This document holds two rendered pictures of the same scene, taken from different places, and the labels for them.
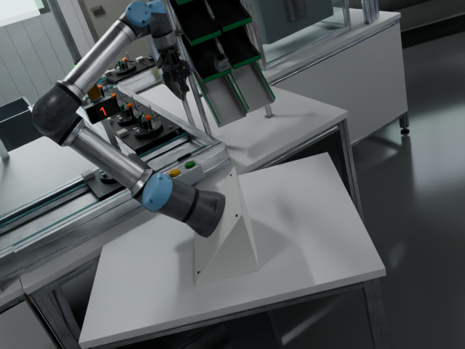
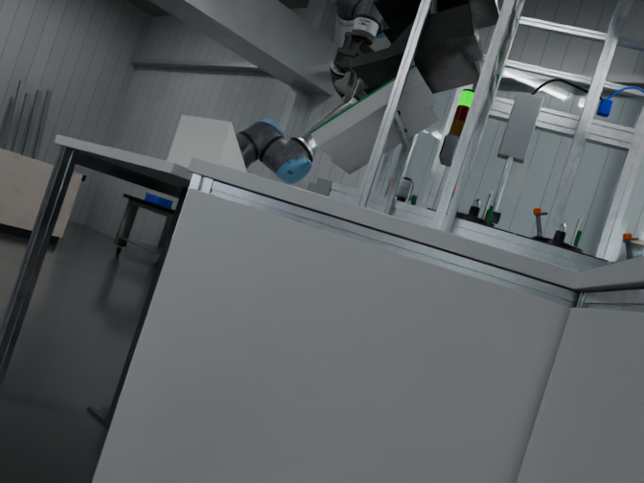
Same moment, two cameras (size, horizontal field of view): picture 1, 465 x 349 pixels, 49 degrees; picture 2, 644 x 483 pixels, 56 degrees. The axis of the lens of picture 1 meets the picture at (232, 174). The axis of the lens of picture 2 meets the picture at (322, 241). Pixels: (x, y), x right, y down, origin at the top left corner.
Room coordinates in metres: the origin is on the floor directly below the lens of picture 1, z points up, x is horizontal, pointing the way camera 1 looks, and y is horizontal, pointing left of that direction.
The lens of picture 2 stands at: (2.95, -1.33, 0.76)
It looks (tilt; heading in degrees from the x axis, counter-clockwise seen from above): 1 degrees up; 127
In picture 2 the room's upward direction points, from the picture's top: 18 degrees clockwise
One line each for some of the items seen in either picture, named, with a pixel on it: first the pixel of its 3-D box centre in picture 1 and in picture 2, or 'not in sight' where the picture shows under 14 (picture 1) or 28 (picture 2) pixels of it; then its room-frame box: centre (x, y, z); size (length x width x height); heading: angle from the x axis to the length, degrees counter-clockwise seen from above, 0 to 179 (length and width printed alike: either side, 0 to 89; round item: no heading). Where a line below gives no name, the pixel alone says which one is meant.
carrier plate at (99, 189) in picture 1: (117, 175); not in sight; (1.87, 0.45, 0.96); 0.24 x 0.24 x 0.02; 22
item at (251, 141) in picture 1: (143, 142); (521, 286); (2.38, 0.39, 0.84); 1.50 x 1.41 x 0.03; 112
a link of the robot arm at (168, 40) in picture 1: (165, 40); (364, 30); (1.78, 0.09, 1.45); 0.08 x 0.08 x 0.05
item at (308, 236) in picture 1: (223, 235); (223, 195); (1.41, 0.09, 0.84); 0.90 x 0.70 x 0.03; 85
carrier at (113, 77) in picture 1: (123, 64); not in sight; (3.31, 0.47, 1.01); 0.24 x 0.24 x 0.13; 22
